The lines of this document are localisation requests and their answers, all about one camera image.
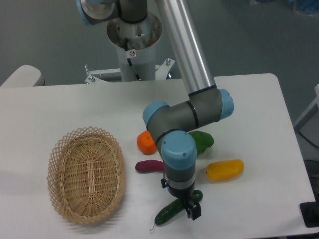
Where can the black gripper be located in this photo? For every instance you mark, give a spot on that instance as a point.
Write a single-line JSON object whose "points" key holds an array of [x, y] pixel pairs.
{"points": [[183, 191]]}

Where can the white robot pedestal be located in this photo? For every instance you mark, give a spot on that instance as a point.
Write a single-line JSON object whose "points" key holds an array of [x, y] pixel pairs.
{"points": [[136, 52]]}

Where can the green pepper toy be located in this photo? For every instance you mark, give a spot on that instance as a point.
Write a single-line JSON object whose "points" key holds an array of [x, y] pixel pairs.
{"points": [[202, 140]]}

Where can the woven wicker basket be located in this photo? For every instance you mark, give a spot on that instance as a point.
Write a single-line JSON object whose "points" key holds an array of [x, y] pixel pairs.
{"points": [[86, 175]]}

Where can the black device at edge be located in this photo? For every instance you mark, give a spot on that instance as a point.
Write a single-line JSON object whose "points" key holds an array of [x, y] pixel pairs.
{"points": [[310, 214]]}

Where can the orange toy fruit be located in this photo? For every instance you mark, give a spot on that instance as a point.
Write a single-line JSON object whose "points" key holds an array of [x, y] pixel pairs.
{"points": [[146, 143]]}

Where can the yellow pepper toy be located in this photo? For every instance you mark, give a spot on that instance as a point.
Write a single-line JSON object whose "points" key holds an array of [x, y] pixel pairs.
{"points": [[224, 170]]}

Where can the white chair armrest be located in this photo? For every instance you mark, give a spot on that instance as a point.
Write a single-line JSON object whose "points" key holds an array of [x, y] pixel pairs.
{"points": [[24, 76]]}

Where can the white furniture frame right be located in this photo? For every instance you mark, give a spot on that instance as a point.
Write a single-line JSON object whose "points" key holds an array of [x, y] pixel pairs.
{"points": [[309, 112]]}

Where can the dark green cucumber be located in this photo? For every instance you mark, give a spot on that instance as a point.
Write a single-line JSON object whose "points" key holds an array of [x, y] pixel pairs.
{"points": [[174, 208]]}

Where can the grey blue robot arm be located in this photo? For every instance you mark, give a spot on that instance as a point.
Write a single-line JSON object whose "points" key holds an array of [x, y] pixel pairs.
{"points": [[169, 126]]}

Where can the purple sweet potato toy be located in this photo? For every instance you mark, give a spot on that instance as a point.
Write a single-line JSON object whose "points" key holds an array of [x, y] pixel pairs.
{"points": [[149, 166]]}

